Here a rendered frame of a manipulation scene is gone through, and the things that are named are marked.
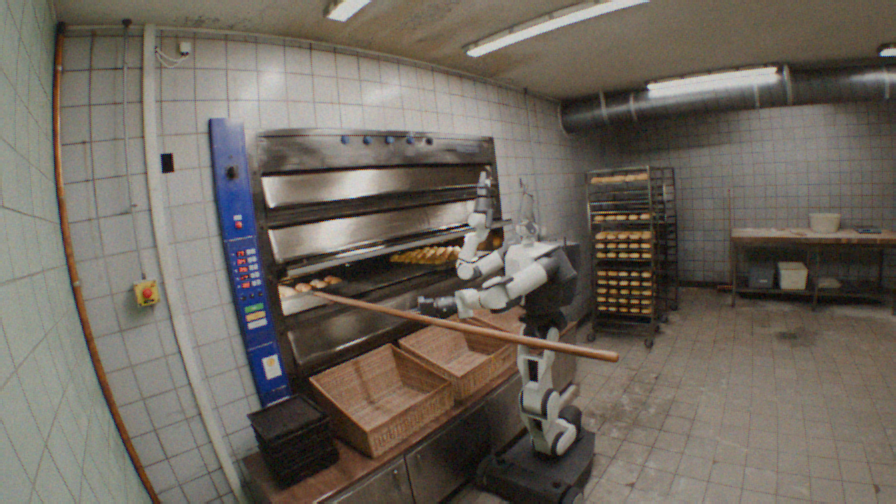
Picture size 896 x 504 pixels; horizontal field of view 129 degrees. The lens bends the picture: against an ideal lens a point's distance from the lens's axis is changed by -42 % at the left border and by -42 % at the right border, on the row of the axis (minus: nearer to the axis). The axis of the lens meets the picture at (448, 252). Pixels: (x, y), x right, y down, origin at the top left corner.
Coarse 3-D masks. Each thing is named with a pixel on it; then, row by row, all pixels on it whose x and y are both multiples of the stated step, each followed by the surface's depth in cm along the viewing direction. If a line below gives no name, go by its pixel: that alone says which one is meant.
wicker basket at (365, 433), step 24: (360, 360) 198; (384, 360) 209; (408, 360) 205; (312, 384) 174; (360, 384) 194; (384, 384) 205; (408, 384) 210; (432, 384) 195; (336, 408) 161; (360, 408) 190; (384, 408) 189; (408, 408) 163; (432, 408) 185; (336, 432) 168; (360, 432) 168; (384, 432) 152; (408, 432) 163
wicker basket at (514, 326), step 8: (480, 312) 273; (488, 312) 279; (512, 312) 298; (520, 312) 295; (472, 320) 258; (480, 320) 253; (488, 320) 277; (496, 320) 283; (504, 320) 289; (512, 320) 296; (496, 328) 245; (512, 328) 287; (520, 328) 284; (480, 336) 256; (488, 344) 261; (496, 344) 247
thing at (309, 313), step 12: (492, 252) 297; (456, 264) 263; (420, 276) 236; (432, 276) 243; (384, 288) 215; (396, 288) 221; (360, 300) 202; (300, 312) 179; (312, 312) 181; (324, 312) 186; (288, 324) 171
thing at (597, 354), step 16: (352, 304) 181; (368, 304) 172; (416, 320) 148; (432, 320) 141; (496, 336) 120; (512, 336) 116; (560, 352) 105; (576, 352) 101; (592, 352) 97; (608, 352) 95
